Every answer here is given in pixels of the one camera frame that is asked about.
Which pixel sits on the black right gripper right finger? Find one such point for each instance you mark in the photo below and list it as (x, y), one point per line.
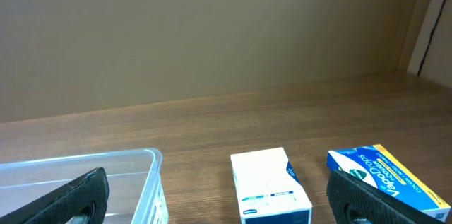
(355, 202)

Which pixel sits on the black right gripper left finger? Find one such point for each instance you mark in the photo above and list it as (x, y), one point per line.
(82, 200)

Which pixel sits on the blue VapoDrops box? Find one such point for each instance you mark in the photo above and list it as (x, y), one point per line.
(378, 167)

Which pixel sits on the white and blue medicine box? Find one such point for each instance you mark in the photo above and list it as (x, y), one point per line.
(268, 189)

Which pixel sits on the clear plastic container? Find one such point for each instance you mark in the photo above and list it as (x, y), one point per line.
(135, 186)

